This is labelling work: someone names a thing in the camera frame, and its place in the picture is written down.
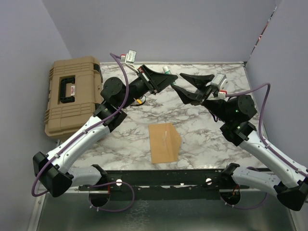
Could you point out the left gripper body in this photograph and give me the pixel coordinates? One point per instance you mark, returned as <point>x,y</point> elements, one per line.
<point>145,76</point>

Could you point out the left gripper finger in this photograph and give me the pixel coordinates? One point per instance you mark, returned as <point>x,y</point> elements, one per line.
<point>161,81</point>
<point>149,72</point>

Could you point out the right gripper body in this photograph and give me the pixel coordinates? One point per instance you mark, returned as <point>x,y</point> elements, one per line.
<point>206,92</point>

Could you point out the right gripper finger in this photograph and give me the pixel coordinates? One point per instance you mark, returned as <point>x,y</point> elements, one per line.
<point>187,97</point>
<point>200,82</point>

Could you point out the green white glue stick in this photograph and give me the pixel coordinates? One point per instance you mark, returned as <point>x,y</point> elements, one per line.
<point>166,70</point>

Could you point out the brown paper envelope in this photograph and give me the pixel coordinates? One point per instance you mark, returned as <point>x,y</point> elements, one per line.
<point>159,152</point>

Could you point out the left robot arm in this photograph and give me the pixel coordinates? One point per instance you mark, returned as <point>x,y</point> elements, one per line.
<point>55,170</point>

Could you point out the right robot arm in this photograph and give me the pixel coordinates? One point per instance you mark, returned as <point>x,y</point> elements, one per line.
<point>288,180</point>

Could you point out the tan plastic tool case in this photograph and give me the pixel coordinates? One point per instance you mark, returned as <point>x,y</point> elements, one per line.
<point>75,90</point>

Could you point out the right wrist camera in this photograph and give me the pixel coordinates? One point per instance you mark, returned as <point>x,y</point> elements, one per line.
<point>219,85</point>

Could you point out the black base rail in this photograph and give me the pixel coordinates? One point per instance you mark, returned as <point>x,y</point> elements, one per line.
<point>124,185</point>

